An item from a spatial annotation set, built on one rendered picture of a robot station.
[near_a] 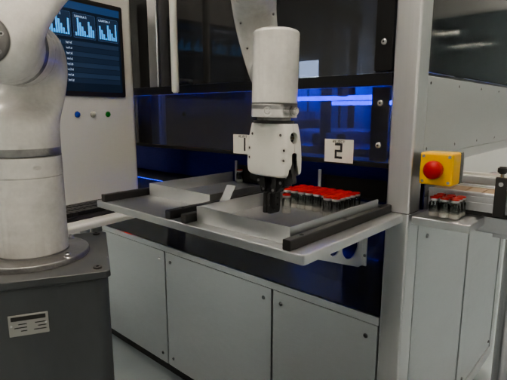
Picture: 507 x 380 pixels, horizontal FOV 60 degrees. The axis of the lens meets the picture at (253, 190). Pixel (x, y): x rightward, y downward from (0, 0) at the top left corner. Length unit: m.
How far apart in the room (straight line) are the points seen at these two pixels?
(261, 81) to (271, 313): 0.84
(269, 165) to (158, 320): 1.24
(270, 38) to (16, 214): 0.52
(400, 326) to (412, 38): 0.68
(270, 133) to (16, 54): 0.42
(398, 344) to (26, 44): 1.02
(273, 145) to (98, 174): 0.95
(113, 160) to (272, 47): 1.00
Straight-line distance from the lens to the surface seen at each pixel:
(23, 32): 0.77
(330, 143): 1.16
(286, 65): 0.79
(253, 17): 0.87
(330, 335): 1.31
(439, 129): 1.21
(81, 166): 1.58
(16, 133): 0.81
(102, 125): 1.63
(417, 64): 1.06
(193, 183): 1.40
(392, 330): 1.20
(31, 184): 0.82
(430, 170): 1.01
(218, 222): 0.92
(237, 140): 1.37
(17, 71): 0.78
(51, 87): 0.89
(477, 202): 1.15
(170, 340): 1.90
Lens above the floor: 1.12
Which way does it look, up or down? 10 degrees down
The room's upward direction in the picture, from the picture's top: straight up
